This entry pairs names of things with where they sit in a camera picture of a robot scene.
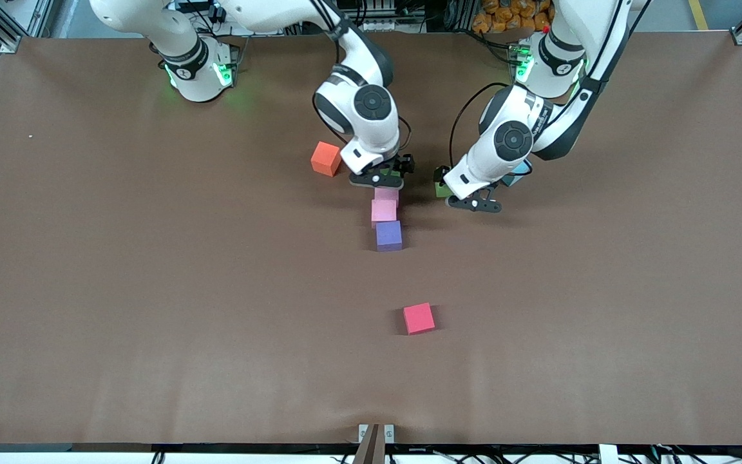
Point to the green foam cube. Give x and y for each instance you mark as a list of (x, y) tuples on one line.
[(440, 188), (391, 171)]

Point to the pink foam cube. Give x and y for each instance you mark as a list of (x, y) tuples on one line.
[(387, 194), (384, 211)]

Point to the purple foam cube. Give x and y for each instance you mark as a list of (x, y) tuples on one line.
[(389, 236)]

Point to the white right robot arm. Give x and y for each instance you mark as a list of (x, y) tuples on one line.
[(358, 122)]

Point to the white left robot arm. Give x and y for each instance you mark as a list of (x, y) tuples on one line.
[(513, 138)]

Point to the teal foam cube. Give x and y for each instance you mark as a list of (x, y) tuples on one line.
[(522, 171)]

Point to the orange foam cube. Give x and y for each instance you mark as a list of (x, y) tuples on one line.
[(326, 160)]

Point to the white equipment rack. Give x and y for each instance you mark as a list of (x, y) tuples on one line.
[(371, 22)]

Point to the red foam cube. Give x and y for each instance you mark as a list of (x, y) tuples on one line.
[(418, 318)]

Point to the pile of orange objects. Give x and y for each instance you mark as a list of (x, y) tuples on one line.
[(513, 16)]

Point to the brown wooden stick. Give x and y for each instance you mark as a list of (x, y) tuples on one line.
[(371, 451)]

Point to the brown table cover sheet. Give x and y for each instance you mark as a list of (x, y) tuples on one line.
[(152, 322)]

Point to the metal mounting bracket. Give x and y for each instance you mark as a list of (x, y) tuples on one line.
[(389, 433)]

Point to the small white bracket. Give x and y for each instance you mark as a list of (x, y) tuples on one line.
[(608, 454)]

